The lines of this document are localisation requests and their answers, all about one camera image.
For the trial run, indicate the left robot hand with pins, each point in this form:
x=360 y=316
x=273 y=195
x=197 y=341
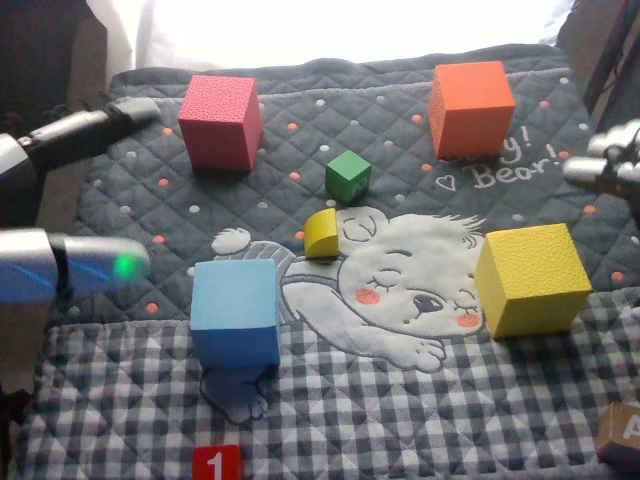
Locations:
x=90 y=265

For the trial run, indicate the small green cube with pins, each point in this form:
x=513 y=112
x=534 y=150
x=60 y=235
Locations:
x=345 y=172

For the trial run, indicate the grey quilt with bear print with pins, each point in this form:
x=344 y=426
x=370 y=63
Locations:
x=350 y=400

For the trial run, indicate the yellow half-cylinder block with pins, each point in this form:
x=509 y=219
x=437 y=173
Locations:
x=322 y=232

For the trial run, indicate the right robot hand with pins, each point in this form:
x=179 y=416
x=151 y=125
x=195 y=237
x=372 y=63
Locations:
x=615 y=170

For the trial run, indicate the large yellow cube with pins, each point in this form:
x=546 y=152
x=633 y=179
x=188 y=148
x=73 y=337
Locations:
x=530 y=280

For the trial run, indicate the large blue cube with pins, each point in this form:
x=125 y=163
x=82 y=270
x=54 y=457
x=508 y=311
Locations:
x=235 y=310

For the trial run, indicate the wooden letter block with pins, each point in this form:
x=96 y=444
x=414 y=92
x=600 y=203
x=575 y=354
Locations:
x=615 y=435

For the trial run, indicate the dark furniture piece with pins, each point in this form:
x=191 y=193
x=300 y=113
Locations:
x=600 y=50

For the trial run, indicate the large red cube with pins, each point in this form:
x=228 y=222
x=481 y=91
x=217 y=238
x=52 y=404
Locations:
x=220 y=125

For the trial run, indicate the large orange cube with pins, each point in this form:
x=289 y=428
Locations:
x=470 y=110

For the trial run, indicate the red number tile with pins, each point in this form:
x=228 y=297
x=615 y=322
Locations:
x=202 y=462

